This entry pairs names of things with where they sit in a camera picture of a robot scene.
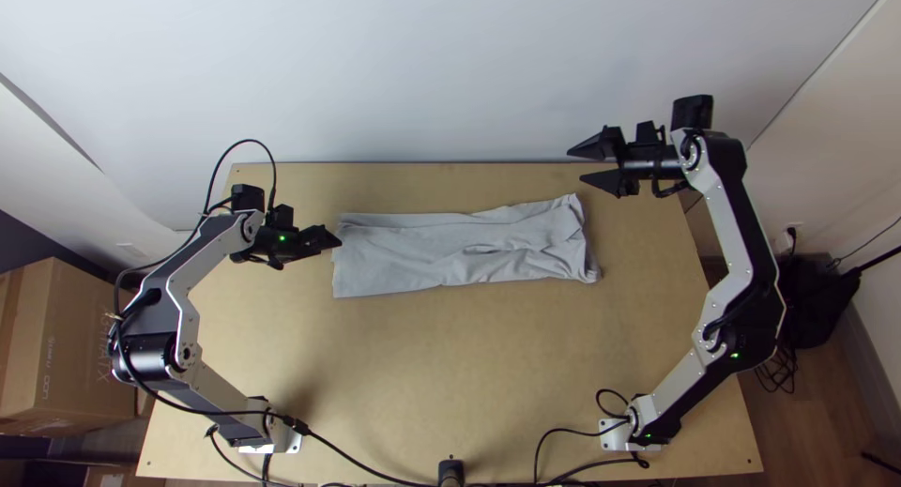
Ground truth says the white wall outlet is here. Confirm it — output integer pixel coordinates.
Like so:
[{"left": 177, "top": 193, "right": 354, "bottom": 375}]
[{"left": 772, "top": 221, "right": 805, "bottom": 257}]

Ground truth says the black cable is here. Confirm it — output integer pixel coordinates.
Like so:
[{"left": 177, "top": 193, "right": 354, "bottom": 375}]
[
  {"left": 826, "top": 215, "right": 901, "bottom": 271},
  {"left": 531, "top": 419, "right": 633, "bottom": 485},
  {"left": 594, "top": 388, "right": 633, "bottom": 420},
  {"left": 844, "top": 244, "right": 901, "bottom": 278},
  {"left": 203, "top": 424, "right": 277, "bottom": 487},
  {"left": 544, "top": 451, "right": 651, "bottom": 487},
  {"left": 110, "top": 265, "right": 442, "bottom": 487},
  {"left": 200, "top": 138, "right": 279, "bottom": 218}
]

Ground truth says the tangle of black cables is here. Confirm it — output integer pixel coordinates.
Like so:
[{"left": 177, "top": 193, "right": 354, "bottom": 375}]
[{"left": 751, "top": 342, "right": 802, "bottom": 397}]

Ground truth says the grey t-shirt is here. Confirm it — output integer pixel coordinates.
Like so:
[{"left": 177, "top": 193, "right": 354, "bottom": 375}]
[{"left": 329, "top": 192, "right": 603, "bottom": 300}]

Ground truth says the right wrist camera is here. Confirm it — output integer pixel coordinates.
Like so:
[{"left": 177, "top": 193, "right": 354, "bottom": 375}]
[{"left": 635, "top": 120, "right": 668, "bottom": 148}]

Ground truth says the black bag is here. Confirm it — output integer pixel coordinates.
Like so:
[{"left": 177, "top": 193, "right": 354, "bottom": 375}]
[{"left": 776, "top": 252, "right": 863, "bottom": 352}]

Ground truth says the brown cardboard box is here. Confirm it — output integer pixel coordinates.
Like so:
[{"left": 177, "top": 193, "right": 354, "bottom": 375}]
[{"left": 0, "top": 255, "right": 140, "bottom": 437}]

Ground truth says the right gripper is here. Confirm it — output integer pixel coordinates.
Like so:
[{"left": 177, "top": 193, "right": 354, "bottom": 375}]
[{"left": 565, "top": 125, "right": 688, "bottom": 200}]

